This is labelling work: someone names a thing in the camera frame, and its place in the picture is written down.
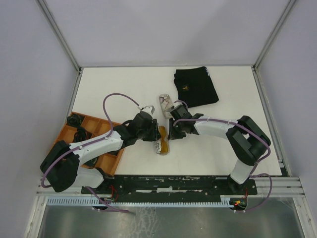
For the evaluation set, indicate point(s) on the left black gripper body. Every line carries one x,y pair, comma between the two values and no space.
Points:
150,134

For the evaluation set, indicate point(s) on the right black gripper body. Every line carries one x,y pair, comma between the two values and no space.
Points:
177,132

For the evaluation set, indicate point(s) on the map print glasses case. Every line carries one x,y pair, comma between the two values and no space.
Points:
166,105

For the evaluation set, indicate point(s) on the flag print glasses case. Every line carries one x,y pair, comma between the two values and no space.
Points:
157,146

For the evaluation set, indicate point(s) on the orange sunglasses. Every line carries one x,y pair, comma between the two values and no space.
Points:
164,143

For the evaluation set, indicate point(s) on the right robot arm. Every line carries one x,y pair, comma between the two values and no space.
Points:
249,143

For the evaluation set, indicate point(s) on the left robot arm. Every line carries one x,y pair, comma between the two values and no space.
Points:
62,167

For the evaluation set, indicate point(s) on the black sunglasses in tray middle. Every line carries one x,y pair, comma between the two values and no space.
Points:
81,135

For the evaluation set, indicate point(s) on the black sunglasses in tray corner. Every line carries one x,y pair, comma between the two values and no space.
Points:
74,120

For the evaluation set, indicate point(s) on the black folded cloth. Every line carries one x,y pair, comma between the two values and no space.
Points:
195,87

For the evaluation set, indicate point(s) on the orange compartment tray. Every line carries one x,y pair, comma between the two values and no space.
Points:
106,163

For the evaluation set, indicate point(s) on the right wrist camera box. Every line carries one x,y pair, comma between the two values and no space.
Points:
177,102

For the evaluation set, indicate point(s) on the aluminium frame rail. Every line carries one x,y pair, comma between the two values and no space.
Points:
281,187

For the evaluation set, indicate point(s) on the right corner aluminium post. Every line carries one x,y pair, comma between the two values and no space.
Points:
274,33

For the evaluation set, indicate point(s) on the corner aluminium post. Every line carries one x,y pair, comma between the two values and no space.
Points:
274,33
56,30

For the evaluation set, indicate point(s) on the left corner aluminium post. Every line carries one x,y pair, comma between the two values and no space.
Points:
56,30

